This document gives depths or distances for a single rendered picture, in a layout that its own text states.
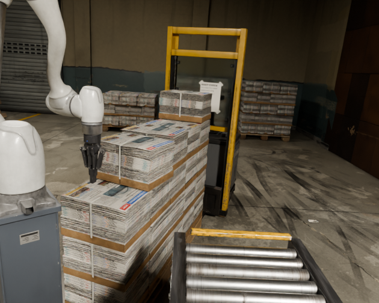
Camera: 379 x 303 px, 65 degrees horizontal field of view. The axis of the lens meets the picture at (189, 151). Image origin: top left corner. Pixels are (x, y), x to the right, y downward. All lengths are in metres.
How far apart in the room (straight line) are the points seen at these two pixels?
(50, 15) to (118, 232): 0.95
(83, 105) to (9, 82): 8.20
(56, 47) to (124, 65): 7.25
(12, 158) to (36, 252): 0.34
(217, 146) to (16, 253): 2.32
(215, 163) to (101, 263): 1.85
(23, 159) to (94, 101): 0.44
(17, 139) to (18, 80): 8.40
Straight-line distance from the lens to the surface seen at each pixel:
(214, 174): 3.21
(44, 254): 1.21
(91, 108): 1.36
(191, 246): 1.25
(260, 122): 6.98
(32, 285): 1.27
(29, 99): 9.36
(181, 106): 2.44
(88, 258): 1.71
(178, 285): 1.07
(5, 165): 1.08
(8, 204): 1.12
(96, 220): 1.56
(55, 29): 1.24
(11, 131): 1.07
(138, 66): 8.44
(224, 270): 1.16
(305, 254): 1.34
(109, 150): 1.70
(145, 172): 1.58
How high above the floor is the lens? 1.48
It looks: 16 degrees down
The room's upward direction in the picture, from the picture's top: 4 degrees clockwise
